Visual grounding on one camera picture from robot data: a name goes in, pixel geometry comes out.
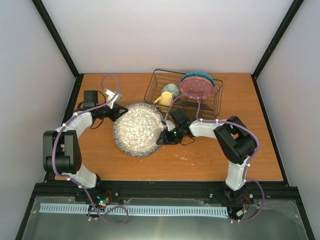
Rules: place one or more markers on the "black rimmed cream plate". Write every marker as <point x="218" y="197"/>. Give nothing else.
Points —
<point x="192" y="107"/>

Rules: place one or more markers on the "black wire dish rack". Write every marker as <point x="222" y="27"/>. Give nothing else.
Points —
<point x="161" y="77"/>

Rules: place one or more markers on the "black frame post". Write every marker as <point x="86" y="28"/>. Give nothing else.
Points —
<point x="48" y="22"/>
<point x="285" y="23"/>

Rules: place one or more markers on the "blue dotted plate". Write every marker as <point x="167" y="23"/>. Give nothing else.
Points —
<point x="199" y="74"/>

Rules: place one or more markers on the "left black frame post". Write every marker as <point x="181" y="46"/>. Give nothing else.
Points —
<point x="48" y="22"/>

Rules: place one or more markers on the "green ceramic bowl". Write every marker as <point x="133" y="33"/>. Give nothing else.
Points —
<point x="172" y="88"/>

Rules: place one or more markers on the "right black frame post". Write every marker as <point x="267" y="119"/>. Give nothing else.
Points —
<point x="285" y="23"/>

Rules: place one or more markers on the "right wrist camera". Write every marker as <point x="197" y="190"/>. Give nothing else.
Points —
<point x="168" y="125"/>

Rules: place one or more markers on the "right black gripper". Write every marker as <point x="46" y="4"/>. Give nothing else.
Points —
<point x="166" y="139"/>

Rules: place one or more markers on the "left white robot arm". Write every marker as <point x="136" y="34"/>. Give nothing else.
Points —
<point x="60" y="147"/>

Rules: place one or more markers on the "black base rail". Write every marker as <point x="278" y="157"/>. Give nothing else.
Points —
<point x="211" y="192"/>

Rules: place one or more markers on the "light blue cable duct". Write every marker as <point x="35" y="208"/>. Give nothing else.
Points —
<point x="136" y="210"/>

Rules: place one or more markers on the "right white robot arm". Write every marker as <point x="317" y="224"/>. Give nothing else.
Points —
<point x="238" y="144"/>

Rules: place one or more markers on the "grey speckled large plate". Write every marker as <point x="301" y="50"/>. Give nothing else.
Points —
<point x="136" y="132"/>

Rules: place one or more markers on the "yellow mug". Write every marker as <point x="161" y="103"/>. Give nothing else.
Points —
<point x="165" y="99"/>

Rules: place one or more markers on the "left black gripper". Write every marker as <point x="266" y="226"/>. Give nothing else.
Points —
<point x="117" y="113"/>

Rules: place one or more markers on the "pink plate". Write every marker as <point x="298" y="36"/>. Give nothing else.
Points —
<point x="198" y="86"/>

